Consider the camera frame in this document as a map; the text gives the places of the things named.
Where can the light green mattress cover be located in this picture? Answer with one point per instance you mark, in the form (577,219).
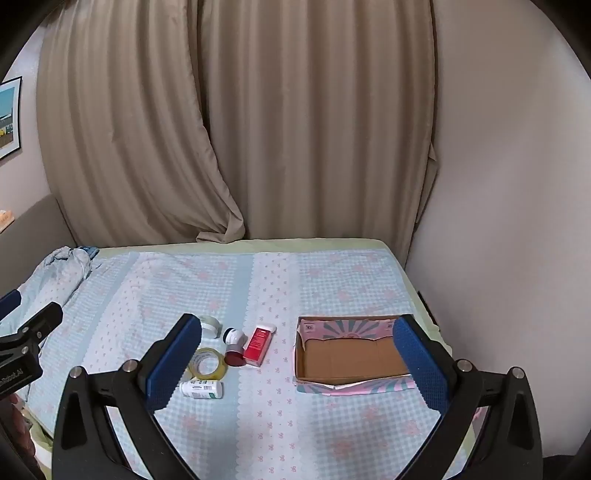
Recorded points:
(323,242)

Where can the grey padded headboard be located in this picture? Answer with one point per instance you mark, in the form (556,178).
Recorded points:
(37,240)

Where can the checked floral bed sheet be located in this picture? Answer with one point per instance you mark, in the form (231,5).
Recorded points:
(277,415)

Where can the white pill bottle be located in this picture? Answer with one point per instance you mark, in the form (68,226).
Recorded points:
(203,390)

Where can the cardboard box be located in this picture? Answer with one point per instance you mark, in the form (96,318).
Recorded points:
(351,360)

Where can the yellowish clear tape roll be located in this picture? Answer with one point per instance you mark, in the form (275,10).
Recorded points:
(218,374)

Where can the wall poster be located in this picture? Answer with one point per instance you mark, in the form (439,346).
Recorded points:
(9,120)

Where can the crumpled light blue cloth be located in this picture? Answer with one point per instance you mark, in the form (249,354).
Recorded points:
(55,272)

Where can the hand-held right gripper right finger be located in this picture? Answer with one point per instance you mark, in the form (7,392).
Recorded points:
(420,364)

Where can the beige curtain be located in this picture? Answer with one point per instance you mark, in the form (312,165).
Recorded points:
(129,120)
(323,120)

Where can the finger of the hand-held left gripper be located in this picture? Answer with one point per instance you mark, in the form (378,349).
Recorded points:
(39,323)
(9,302)

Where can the dark cloth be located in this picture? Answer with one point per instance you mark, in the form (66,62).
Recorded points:
(14,429)

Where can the dark red round lid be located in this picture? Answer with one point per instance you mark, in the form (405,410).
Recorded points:
(234,359)

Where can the small clear tape roll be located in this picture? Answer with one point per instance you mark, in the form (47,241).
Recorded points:
(213,328)

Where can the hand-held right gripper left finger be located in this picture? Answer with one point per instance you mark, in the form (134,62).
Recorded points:
(175,364)

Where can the red carton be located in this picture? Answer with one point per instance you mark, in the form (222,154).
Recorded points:
(258,345)

